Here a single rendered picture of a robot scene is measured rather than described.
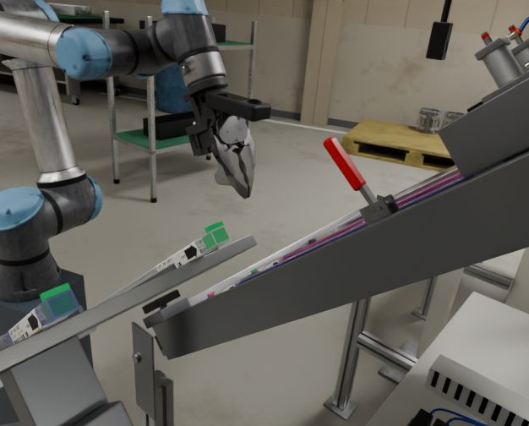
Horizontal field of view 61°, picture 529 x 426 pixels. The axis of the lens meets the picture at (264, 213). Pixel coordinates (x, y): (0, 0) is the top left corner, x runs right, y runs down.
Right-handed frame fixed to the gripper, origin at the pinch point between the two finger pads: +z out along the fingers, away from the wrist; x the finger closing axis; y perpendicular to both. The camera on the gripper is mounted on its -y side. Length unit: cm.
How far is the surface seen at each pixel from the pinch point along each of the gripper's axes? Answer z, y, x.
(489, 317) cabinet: 43, -20, -40
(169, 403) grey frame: 29.5, 9.6, 22.1
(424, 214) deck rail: 3.8, -40.8, 21.1
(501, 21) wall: -67, 57, -444
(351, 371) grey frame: 67, 29, -49
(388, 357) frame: 60, 14, -49
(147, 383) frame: 23.5, 7.6, 25.5
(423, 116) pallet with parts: -2, 128, -387
